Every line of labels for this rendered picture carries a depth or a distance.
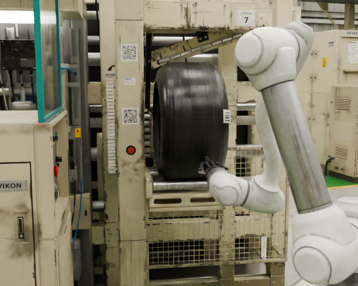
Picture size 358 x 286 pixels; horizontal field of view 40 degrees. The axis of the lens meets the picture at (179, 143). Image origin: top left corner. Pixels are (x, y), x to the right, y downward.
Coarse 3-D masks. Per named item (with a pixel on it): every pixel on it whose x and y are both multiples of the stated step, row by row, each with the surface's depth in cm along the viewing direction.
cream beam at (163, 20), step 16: (144, 0) 244; (160, 0) 246; (144, 16) 245; (160, 16) 246; (176, 16) 247; (192, 16) 248; (208, 16) 250; (224, 16) 251; (256, 16) 253; (144, 32) 267; (160, 32) 267; (176, 32) 268; (192, 32) 268; (224, 32) 265; (240, 32) 265
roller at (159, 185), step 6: (162, 180) 226; (168, 180) 226; (174, 180) 226; (180, 180) 226; (186, 180) 227; (192, 180) 227; (198, 180) 227; (204, 180) 228; (156, 186) 224; (162, 186) 224; (168, 186) 225; (174, 186) 225; (180, 186) 225; (186, 186) 226; (192, 186) 226; (198, 186) 227; (204, 186) 227
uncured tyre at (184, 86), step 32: (192, 64) 226; (160, 96) 217; (192, 96) 211; (224, 96) 216; (160, 128) 216; (192, 128) 209; (224, 128) 213; (160, 160) 223; (192, 160) 215; (224, 160) 222
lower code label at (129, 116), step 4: (124, 108) 224; (128, 108) 225; (132, 108) 225; (136, 108) 225; (124, 112) 225; (128, 112) 225; (132, 112) 225; (136, 112) 225; (124, 116) 225; (128, 116) 225; (132, 116) 225; (136, 116) 226; (124, 120) 225; (128, 120) 225; (132, 120) 226; (136, 120) 226
